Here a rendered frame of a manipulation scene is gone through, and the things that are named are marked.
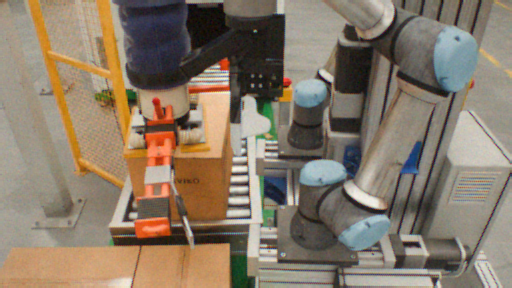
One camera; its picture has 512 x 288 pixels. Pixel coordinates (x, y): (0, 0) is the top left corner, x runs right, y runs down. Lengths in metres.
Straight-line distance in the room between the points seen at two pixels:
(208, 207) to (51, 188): 1.34
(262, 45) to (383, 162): 0.42
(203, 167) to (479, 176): 1.01
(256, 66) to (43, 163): 2.25
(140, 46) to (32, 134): 1.48
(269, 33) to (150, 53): 0.72
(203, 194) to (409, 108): 1.10
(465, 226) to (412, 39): 0.73
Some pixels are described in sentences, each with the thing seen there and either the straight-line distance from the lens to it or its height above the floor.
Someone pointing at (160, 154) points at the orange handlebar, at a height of 1.27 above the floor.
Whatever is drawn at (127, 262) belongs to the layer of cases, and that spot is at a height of 0.54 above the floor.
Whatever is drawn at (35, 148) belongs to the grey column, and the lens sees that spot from 2.67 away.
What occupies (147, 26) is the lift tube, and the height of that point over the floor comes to 1.54.
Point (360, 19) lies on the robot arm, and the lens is 0.85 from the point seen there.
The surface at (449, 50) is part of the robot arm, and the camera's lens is 0.81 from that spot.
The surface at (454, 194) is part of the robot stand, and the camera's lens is 1.29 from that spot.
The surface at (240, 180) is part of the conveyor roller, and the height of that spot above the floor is 0.54.
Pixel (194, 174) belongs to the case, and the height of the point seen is 0.86.
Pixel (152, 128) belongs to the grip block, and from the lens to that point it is 1.20.
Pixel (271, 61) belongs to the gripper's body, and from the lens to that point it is 0.59.
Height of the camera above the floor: 1.87
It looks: 34 degrees down
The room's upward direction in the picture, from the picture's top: straight up
